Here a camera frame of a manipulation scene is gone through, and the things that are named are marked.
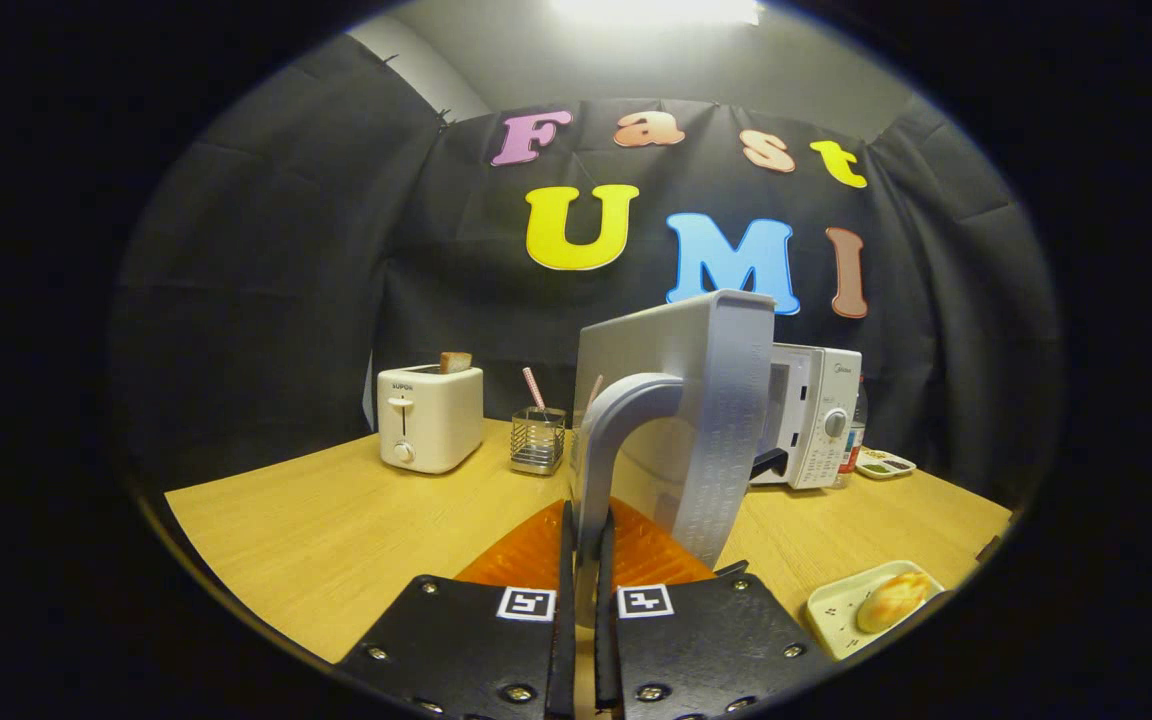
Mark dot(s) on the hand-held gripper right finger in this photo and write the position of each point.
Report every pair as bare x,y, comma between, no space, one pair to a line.
604,640

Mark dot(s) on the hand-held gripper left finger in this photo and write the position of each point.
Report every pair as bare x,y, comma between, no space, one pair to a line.
566,640

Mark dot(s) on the white microwave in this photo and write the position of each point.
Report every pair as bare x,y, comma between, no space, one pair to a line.
716,400

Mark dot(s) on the golden bread bun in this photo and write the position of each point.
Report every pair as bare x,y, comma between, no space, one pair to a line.
893,603

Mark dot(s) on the small cream plate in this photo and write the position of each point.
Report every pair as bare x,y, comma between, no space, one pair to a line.
831,615

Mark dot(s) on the white toaster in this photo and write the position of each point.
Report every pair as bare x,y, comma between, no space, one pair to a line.
431,425

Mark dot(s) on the pink striped straw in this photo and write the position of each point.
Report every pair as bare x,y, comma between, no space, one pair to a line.
534,388

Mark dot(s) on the brown toast slice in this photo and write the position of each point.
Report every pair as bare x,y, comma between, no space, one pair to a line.
455,362

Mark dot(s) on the white divided condiment dish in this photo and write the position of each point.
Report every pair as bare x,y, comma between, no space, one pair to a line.
884,465

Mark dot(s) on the black backdrop cloth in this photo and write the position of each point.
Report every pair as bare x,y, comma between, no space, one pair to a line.
286,280

